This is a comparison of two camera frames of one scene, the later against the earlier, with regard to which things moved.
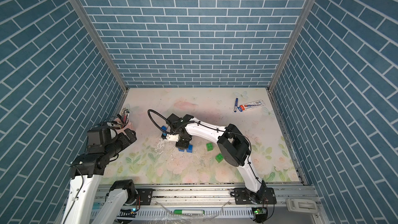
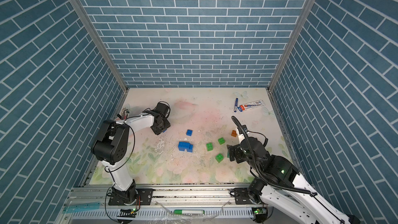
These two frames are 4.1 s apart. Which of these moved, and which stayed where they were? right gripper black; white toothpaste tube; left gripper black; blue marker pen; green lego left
Moved: left gripper black; right gripper black
Stayed: blue marker pen; white toothpaste tube; green lego left
